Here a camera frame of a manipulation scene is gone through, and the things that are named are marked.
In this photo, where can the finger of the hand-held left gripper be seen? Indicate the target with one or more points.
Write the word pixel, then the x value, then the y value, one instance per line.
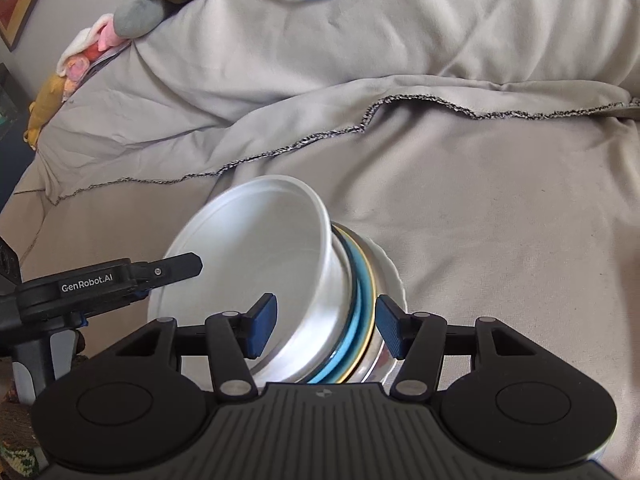
pixel 170 267

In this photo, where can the grey plush toy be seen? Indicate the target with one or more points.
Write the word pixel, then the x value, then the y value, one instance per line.
pixel 140 15

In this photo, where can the brown patterned cloth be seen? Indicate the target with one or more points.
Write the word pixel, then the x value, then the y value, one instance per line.
pixel 15 435

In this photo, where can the yellow-rimmed plate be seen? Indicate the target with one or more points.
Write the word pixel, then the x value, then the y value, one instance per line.
pixel 370 305

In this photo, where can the yellow plush toy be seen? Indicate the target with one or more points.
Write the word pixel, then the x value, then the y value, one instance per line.
pixel 45 105

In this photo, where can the grey blanket with stitched edge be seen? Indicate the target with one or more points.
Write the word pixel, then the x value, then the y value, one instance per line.
pixel 310 75

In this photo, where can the dark cabinet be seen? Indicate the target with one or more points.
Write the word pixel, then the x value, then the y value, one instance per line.
pixel 12 135

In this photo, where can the white plate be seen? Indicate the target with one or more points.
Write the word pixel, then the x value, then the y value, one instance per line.
pixel 395 280

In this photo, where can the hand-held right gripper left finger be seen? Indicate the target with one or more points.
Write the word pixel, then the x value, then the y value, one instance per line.
pixel 264 322

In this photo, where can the large white bowl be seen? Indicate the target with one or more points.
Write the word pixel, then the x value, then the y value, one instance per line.
pixel 250 240

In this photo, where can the white bed sheet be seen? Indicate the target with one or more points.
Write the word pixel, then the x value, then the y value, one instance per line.
pixel 500 200

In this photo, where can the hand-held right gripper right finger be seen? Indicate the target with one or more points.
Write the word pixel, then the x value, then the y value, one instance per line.
pixel 390 322

